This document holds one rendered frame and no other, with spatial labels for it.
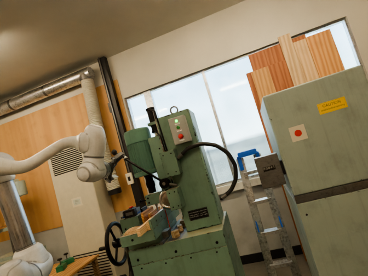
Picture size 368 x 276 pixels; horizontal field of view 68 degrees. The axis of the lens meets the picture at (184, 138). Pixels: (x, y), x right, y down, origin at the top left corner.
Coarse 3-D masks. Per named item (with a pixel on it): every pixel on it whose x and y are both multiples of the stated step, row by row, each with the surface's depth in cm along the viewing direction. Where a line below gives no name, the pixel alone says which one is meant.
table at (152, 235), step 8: (168, 216) 181; (176, 216) 198; (160, 224) 163; (168, 224) 176; (152, 232) 150; (160, 232) 159; (120, 240) 153; (128, 240) 153; (136, 240) 152; (144, 240) 151; (152, 240) 150
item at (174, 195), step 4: (172, 188) 158; (176, 188) 156; (180, 188) 163; (168, 192) 156; (172, 192) 156; (176, 192) 155; (180, 192) 160; (168, 196) 156; (172, 196) 156; (176, 196) 155; (180, 196) 158; (172, 200) 156; (176, 200) 155; (180, 200) 155; (184, 200) 163; (172, 204) 155; (176, 204) 155; (180, 204) 155; (184, 204) 160; (172, 208) 155; (176, 208) 155; (180, 208) 155
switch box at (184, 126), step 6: (168, 120) 161; (174, 120) 160; (180, 120) 159; (186, 120) 164; (174, 126) 160; (180, 126) 159; (186, 126) 159; (174, 132) 160; (180, 132) 159; (186, 132) 158; (174, 138) 160; (186, 138) 158; (180, 144) 165
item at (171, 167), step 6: (174, 150) 159; (162, 156) 159; (168, 156) 158; (174, 156) 157; (162, 162) 159; (168, 162) 158; (174, 162) 157; (168, 168) 158; (174, 168) 157; (180, 168) 160; (168, 174) 157; (174, 174) 157
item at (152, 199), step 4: (156, 192) 177; (160, 192) 174; (148, 196) 176; (152, 196) 176; (156, 196) 175; (148, 200) 176; (152, 200) 175; (156, 200) 175; (148, 204) 176; (152, 204) 175; (156, 204) 178
